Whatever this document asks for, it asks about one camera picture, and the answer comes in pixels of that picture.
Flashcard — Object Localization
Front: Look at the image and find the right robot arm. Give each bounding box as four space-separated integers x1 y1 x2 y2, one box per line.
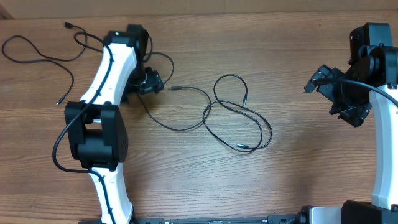
289 22 397 224

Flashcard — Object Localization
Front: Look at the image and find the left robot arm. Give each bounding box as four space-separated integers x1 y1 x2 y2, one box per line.
61 24 164 223

